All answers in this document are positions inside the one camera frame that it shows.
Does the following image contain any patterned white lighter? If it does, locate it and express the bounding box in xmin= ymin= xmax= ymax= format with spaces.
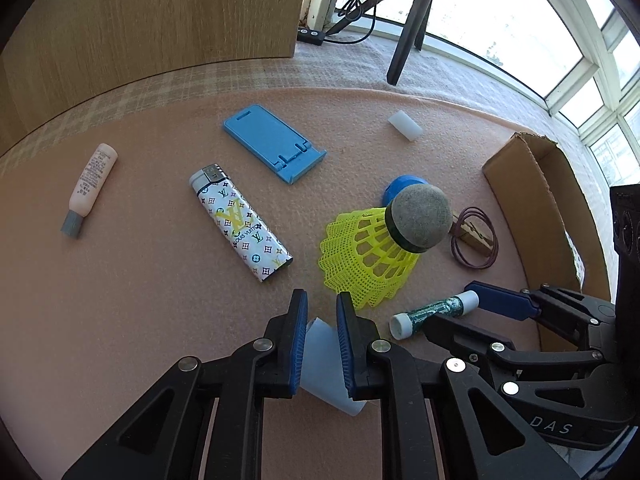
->
xmin=189 ymin=164 xmax=293 ymax=282

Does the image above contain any yellow plastic shuttlecock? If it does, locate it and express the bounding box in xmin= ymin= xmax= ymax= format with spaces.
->
xmin=318 ymin=183 xmax=452 ymax=309

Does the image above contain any wooden clothespin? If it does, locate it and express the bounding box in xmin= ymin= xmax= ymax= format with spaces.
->
xmin=449 ymin=212 xmax=494 ymax=257

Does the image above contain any black inline cable remote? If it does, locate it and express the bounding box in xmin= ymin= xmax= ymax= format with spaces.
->
xmin=297 ymin=27 xmax=326 ymax=46

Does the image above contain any brown rubber band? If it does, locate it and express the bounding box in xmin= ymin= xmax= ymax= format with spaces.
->
xmin=449 ymin=206 xmax=499 ymax=271

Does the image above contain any cardboard box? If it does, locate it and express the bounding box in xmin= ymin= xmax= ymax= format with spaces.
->
xmin=482 ymin=131 xmax=612 ymax=354

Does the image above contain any blue phone stand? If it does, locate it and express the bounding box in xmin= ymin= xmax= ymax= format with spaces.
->
xmin=222 ymin=104 xmax=326 ymax=184

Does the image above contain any green lip balm stick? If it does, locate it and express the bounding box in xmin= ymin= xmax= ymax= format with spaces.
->
xmin=388 ymin=290 xmax=480 ymax=340

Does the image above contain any small pink tube grey cap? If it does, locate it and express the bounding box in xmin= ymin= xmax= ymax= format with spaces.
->
xmin=61 ymin=143 xmax=118 ymax=238

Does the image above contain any white usb charger plug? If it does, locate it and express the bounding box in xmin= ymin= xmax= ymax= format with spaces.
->
xmin=299 ymin=318 xmax=366 ymax=416

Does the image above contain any black tripod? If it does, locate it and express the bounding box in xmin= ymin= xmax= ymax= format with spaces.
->
xmin=324 ymin=0 xmax=433 ymax=86

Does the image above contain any large wooden board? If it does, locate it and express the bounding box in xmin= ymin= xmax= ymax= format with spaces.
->
xmin=1 ymin=0 xmax=302 ymax=152

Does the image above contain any plaid bed sheet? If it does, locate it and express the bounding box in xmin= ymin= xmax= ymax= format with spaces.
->
xmin=1 ymin=38 xmax=618 ymax=286

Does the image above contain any small white plastic cap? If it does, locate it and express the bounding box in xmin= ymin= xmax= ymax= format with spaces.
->
xmin=388 ymin=110 xmax=423 ymax=142

